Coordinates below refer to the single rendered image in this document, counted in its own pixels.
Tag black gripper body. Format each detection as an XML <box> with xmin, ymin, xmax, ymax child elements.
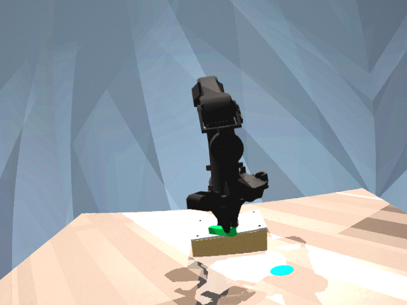
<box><xmin>186</xmin><ymin>160</ymin><xmax>243</xmax><ymax>212</ymax></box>

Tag green post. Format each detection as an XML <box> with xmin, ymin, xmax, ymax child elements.
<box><xmin>208</xmin><ymin>226</ymin><xmax>237</xmax><ymax>237</ymax></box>

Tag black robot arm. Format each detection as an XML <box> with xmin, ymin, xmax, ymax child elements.
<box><xmin>191</xmin><ymin>76</ymin><xmax>269</xmax><ymax>202</ymax></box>

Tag cyan flat circle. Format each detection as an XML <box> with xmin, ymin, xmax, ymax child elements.
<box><xmin>270</xmin><ymin>265</ymin><xmax>294</xmax><ymax>276</ymax></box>

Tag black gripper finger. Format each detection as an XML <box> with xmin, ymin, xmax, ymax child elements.
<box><xmin>211</xmin><ymin>203</ymin><xmax>235</xmax><ymax>233</ymax></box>
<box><xmin>230</xmin><ymin>198</ymin><xmax>245</xmax><ymax>227</ymax></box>

